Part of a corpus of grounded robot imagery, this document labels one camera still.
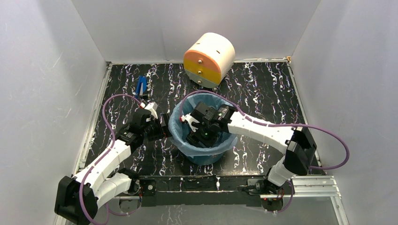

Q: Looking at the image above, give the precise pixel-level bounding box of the blue stapler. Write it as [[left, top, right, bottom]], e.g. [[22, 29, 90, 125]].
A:
[[135, 76, 148, 100]]

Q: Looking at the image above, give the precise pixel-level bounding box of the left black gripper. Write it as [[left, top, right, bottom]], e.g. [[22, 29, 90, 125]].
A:
[[142, 113, 178, 141]]

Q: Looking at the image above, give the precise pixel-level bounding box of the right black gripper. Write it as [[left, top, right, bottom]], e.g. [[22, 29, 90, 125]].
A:
[[185, 122, 220, 159]]

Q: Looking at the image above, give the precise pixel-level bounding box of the light blue plastic bag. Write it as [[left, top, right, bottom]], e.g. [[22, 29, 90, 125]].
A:
[[168, 92, 238, 157]]

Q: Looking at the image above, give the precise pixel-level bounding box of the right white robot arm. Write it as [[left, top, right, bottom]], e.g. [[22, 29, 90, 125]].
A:
[[180, 102, 317, 194]]

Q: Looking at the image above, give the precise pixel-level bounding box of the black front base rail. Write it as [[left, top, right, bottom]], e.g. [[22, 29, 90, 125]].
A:
[[118, 169, 285, 212]]

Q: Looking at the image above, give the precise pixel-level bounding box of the white drawer box orange front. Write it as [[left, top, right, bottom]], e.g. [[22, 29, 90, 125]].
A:
[[183, 32, 236, 89]]

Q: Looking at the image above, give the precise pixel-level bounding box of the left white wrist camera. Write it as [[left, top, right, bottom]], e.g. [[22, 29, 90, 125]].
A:
[[144, 102, 158, 119]]

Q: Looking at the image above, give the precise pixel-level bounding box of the teal plastic trash bin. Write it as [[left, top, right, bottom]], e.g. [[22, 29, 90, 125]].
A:
[[183, 146, 228, 165]]

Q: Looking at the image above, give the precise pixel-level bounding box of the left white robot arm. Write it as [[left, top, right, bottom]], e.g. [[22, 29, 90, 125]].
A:
[[54, 105, 171, 225]]

